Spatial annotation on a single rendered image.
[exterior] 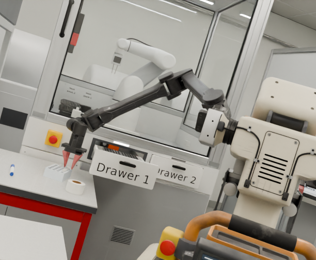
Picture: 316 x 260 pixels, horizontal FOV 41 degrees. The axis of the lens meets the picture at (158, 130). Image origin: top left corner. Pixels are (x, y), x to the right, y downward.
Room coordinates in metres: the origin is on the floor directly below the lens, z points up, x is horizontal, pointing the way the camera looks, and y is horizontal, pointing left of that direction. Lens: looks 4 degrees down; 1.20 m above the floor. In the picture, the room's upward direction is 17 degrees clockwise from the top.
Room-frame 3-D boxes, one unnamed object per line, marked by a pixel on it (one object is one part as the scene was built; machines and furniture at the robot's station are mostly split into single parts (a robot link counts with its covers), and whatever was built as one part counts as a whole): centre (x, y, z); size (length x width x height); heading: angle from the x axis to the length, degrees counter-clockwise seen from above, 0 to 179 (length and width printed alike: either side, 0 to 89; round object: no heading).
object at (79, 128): (1.84, 0.33, 0.98); 0.07 x 0.06 x 0.07; 34
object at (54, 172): (1.81, 0.36, 0.78); 0.12 x 0.08 x 0.04; 177
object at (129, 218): (2.62, 0.21, 0.40); 1.03 x 0.95 x 0.80; 102
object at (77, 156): (1.84, 0.32, 0.85); 0.07 x 0.07 x 0.09; 87
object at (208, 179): (2.63, 0.22, 0.87); 1.02 x 0.95 x 0.14; 102
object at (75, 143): (1.84, 0.33, 0.92); 0.10 x 0.07 x 0.07; 87
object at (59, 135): (2.06, 0.47, 0.88); 0.07 x 0.05 x 0.07; 102
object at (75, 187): (1.65, 0.25, 0.78); 0.07 x 0.07 x 0.04
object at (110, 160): (1.83, 0.09, 0.87); 0.29 x 0.02 x 0.11; 102
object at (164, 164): (2.21, -0.15, 0.87); 0.29 x 0.02 x 0.11; 102
